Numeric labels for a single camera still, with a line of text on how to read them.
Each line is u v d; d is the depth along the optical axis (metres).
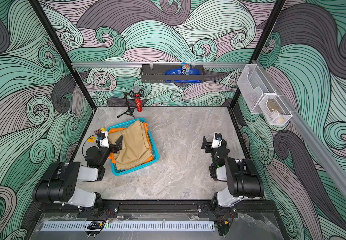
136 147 0.87
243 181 0.44
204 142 0.87
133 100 1.00
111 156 0.80
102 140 0.74
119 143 0.81
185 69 0.90
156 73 0.95
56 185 0.50
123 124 0.97
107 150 0.78
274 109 0.66
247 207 0.73
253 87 0.77
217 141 0.76
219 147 0.77
